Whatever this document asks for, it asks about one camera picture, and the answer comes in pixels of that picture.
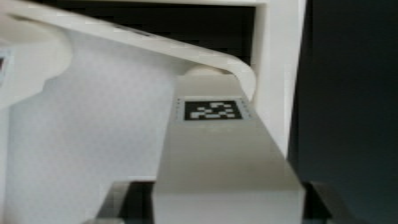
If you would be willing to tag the white U-shaped fence frame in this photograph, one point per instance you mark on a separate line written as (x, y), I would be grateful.
(269, 74)

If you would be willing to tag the white desk top tray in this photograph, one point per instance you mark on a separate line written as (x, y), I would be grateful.
(84, 130)

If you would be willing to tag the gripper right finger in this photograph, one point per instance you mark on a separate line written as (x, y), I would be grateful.
(327, 210)

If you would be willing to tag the white desk leg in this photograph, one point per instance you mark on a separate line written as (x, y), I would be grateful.
(226, 182)
(36, 56)

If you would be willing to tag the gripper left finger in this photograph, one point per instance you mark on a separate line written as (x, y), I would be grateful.
(109, 213)

